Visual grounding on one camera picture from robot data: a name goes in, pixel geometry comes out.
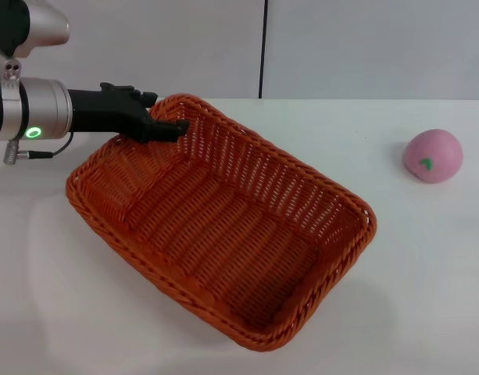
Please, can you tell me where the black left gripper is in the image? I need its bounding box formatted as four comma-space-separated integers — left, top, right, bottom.
66, 82, 191, 144

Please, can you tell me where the orange woven plastic basket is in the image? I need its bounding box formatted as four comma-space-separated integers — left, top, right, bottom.
65, 92, 377, 352

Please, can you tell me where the black arm cable with plug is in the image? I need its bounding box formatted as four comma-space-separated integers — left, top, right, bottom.
2, 131, 74, 166

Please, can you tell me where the pink toy peach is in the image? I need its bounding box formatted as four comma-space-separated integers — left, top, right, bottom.
402, 128, 464, 184

